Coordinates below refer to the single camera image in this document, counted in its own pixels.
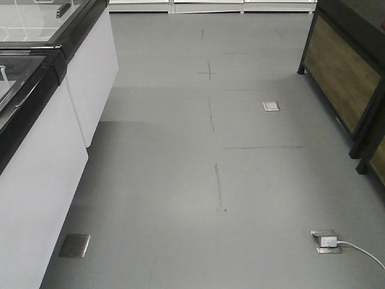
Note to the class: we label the open steel floor socket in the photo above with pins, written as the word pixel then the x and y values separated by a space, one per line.
pixel 316 233

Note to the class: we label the near white chest freezer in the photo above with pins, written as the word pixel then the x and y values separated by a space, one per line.
pixel 43 157

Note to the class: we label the far white chest freezer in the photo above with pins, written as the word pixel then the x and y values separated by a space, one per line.
pixel 82 32

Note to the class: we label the white power adapter plug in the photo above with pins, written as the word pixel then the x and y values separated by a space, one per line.
pixel 327 241

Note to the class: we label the far wooden display stand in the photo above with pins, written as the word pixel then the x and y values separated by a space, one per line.
pixel 344 55

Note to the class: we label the closed steel floor socket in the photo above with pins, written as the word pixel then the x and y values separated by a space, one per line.
pixel 75 246

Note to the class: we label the wooden display stand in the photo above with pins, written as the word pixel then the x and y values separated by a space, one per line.
pixel 344 55
pixel 372 160

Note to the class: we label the white supermarket shelving unit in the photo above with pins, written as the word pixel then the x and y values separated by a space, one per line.
pixel 213 6

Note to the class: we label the small steel floor socket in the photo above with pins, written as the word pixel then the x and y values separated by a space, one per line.
pixel 270 106

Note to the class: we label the near wooden display stand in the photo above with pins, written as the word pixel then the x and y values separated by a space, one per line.
pixel 372 160

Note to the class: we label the white chest freezer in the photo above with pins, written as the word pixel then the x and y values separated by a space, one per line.
pixel 43 157
pixel 82 32

